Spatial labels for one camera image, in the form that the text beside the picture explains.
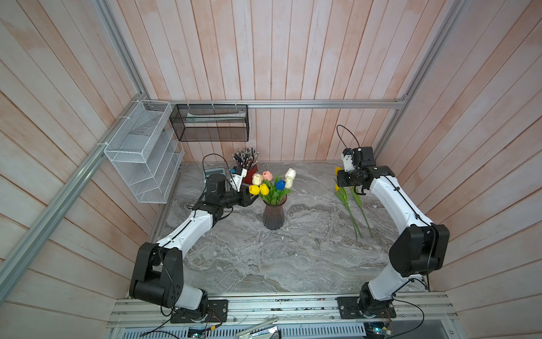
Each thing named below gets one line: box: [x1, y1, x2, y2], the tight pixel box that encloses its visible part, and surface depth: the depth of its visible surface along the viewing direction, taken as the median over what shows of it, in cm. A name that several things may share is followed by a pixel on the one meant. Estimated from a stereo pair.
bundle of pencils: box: [231, 146, 260, 170], surface depth 100 cm
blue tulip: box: [275, 179, 286, 191], surface depth 74 cm
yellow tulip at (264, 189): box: [259, 182, 270, 196], surface depth 73 cm
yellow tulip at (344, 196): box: [333, 183, 363, 241], surface depth 100 cm
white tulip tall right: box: [284, 167, 297, 181], surface depth 77 cm
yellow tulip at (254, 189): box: [249, 184, 261, 196], surface depth 72 cm
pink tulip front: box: [261, 170, 274, 181], surface depth 76 cm
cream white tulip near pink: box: [251, 173, 262, 186], surface depth 75 cm
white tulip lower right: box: [284, 176, 294, 190], surface depth 75 cm
